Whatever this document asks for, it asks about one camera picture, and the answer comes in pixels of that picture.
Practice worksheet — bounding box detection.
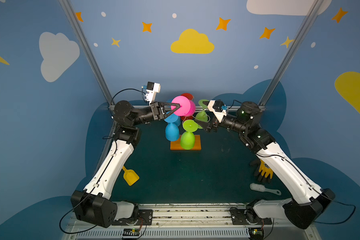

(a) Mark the yellow black work glove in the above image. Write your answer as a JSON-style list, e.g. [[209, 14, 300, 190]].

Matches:
[[250, 159, 274, 183]]

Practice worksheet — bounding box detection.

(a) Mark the right small circuit board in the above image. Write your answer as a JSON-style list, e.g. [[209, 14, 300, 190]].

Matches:
[[249, 228, 264, 240]]

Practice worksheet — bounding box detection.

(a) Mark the aluminium frame post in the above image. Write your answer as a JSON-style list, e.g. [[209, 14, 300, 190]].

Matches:
[[59, 0, 114, 114], [258, 0, 325, 112]]

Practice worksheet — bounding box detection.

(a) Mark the left aluminium frame post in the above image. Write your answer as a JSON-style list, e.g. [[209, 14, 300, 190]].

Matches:
[[59, 0, 114, 114]]

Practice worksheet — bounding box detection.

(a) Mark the wooden base wire glass rack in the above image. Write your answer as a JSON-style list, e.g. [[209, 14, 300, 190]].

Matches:
[[170, 113, 211, 151]]

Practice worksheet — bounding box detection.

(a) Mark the red wine glass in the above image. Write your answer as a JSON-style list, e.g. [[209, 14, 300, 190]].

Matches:
[[181, 93, 194, 101]]

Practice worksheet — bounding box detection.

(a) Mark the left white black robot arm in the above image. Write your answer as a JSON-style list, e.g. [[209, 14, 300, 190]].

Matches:
[[71, 101, 181, 228]]

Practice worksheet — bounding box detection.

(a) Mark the left small circuit board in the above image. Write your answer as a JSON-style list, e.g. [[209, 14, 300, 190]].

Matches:
[[122, 228, 143, 240]]

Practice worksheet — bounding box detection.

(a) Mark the white cleaning brush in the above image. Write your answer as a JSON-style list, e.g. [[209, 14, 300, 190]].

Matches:
[[250, 183, 282, 196]]

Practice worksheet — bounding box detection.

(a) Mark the front blue wine glass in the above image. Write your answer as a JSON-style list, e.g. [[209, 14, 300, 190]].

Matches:
[[165, 122, 180, 142]]

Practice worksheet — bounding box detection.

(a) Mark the back blue wine glass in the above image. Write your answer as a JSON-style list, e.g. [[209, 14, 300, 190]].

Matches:
[[165, 113, 181, 127]]

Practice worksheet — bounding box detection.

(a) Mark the yellow toy shovel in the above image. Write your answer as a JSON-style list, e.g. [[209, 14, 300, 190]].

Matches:
[[122, 166, 140, 186]]

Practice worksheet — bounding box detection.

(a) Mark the back aluminium crossbar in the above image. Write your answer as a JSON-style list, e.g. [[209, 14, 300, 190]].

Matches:
[[109, 104, 267, 113]]

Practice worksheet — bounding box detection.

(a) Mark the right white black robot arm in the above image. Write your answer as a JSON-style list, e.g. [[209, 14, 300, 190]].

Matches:
[[196, 100, 336, 230]]

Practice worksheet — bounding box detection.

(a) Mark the pink wine glass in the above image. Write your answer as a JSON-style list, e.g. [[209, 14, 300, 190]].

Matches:
[[172, 96, 196, 117]]

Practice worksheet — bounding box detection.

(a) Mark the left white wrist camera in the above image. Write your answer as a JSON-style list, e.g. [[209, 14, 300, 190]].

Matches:
[[142, 82, 161, 104]]

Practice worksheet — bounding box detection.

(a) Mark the blue wine glass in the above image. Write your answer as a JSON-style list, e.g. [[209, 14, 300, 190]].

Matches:
[[165, 113, 181, 127], [165, 122, 180, 142]]

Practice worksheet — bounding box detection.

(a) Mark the small circuit board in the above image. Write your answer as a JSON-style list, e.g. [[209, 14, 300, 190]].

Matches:
[[249, 228, 264, 240], [122, 228, 143, 240]]

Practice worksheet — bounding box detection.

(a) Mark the right aluminium frame post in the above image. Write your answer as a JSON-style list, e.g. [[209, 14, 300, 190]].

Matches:
[[258, 0, 325, 112]]

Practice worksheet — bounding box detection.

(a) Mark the aluminium rail base frame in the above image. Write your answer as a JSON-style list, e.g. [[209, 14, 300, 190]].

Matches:
[[62, 203, 321, 240]]

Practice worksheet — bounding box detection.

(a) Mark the green wine glass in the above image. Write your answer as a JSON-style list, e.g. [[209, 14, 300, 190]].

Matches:
[[180, 120, 198, 150], [195, 99, 210, 123]]

